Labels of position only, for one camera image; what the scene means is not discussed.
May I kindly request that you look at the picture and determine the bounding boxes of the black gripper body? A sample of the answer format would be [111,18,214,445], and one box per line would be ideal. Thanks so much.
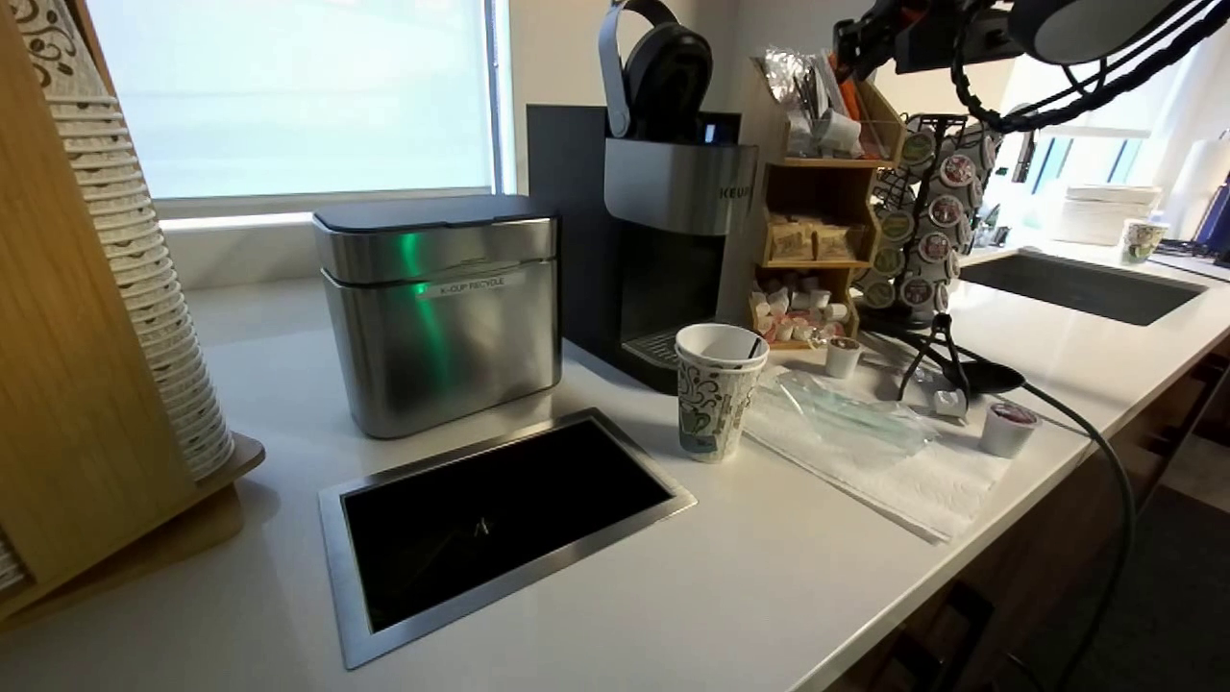
[835,0,1013,76]

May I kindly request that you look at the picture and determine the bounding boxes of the patterned paper cup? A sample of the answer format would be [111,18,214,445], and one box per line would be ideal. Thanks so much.
[674,325,769,463]

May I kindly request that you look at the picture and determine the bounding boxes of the green straw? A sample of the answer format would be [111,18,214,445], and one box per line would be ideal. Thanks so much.
[780,382,921,452]

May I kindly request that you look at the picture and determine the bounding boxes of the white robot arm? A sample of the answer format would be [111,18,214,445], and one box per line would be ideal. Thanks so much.
[835,0,1230,135]

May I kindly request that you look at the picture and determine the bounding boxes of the black pod carousel stand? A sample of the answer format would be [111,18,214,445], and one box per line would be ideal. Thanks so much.
[856,115,1018,402]

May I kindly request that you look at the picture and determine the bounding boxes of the wooden condiment stand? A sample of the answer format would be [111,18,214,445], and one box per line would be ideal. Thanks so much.
[749,49,885,349]

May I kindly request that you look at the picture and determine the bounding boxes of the stacked paper cups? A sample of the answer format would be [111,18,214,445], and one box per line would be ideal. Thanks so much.
[5,0,242,487]

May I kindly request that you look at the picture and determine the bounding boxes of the wooden cup stand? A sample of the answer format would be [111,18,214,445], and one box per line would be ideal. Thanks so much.
[0,0,260,623]

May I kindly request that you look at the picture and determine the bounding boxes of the white container by sink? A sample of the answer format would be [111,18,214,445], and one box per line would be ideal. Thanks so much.
[1052,184,1157,247]

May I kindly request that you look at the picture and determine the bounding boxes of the dark countertop sink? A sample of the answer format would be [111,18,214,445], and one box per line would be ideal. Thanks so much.
[960,252,1207,327]

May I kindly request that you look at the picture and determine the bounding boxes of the black silver coffee machine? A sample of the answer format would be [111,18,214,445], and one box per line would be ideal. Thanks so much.
[528,0,756,394]

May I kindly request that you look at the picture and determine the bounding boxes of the red lid coffee pod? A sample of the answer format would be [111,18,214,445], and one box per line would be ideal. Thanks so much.
[981,403,1038,457]

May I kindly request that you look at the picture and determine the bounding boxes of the white paper towel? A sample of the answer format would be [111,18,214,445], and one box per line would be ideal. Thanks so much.
[744,368,1080,541]

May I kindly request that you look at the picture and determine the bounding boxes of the stainless steel bin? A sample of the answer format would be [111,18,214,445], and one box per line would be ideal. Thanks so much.
[315,198,561,439]

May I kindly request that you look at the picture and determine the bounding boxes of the steel countertop trash chute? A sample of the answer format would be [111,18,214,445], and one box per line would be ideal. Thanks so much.
[318,409,693,668]

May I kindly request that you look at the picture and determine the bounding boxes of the black power cable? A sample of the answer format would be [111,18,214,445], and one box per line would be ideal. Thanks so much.
[992,361,1143,692]

